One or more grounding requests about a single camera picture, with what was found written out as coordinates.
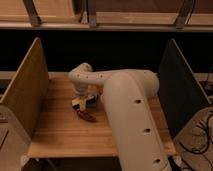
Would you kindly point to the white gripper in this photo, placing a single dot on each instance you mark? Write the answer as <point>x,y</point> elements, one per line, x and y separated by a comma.
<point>80,89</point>

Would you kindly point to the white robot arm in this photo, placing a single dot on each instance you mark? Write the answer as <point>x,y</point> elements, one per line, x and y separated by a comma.
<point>125,97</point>

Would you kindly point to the black and white box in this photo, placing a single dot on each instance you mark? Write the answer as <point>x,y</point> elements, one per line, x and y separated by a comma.
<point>82,102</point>

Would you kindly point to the right dark side panel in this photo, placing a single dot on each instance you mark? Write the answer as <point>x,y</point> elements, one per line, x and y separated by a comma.
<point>181,95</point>

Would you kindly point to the left wooden side panel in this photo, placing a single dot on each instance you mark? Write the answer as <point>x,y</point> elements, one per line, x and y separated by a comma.
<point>22,100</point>

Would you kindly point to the orange ceramic bowl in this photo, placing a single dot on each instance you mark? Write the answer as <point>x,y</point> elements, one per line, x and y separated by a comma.
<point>95,90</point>

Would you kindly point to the wooden shelf frame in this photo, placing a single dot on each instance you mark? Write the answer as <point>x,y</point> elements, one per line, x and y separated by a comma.
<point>111,15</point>

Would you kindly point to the red brown oblong object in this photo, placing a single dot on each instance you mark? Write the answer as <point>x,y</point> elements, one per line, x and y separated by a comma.
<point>86,116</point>

